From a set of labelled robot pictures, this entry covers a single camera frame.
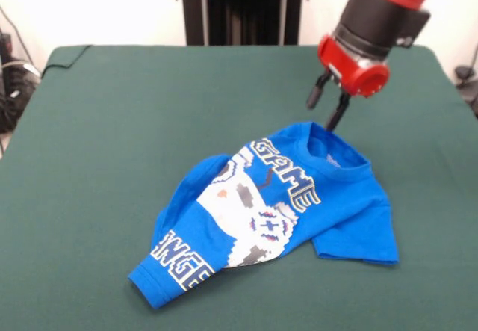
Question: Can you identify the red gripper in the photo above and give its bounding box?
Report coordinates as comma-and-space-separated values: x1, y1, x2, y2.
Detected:
305, 34, 392, 131

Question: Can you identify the blue printed t-shirt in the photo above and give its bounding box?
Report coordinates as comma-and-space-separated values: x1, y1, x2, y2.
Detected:
128, 120, 400, 309

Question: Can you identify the black floor stand base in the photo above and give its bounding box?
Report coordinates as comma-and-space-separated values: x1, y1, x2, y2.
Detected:
453, 65, 478, 119
0, 28, 42, 134

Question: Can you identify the dark green table cloth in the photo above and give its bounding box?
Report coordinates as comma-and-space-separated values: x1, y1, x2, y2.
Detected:
0, 44, 478, 331

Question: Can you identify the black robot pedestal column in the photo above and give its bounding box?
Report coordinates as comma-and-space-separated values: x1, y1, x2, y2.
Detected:
175, 0, 310, 46

